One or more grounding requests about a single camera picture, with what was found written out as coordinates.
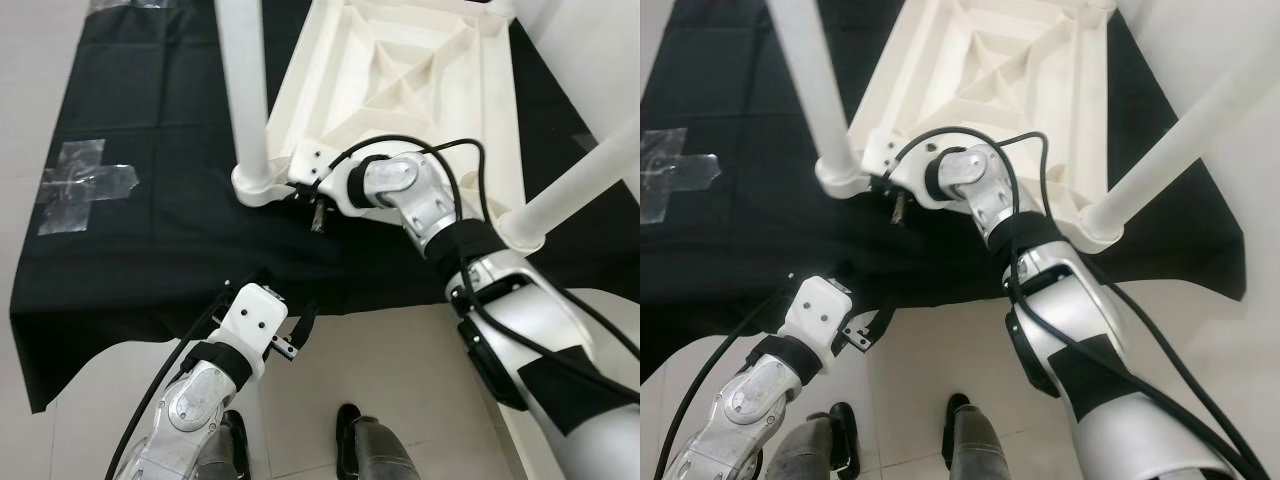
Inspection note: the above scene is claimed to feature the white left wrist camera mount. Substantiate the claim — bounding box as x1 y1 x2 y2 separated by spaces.
778 277 853 376
215 283 291 381

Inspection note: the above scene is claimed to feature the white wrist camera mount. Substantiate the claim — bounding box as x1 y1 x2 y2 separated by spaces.
778 277 853 376
290 140 351 216
862 125 941 206
215 283 291 381

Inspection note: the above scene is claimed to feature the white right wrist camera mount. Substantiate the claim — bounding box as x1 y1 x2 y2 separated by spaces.
862 125 941 206
290 140 351 216

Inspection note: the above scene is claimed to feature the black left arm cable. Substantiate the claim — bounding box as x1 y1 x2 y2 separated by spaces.
655 285 801 480
105 285 236 480

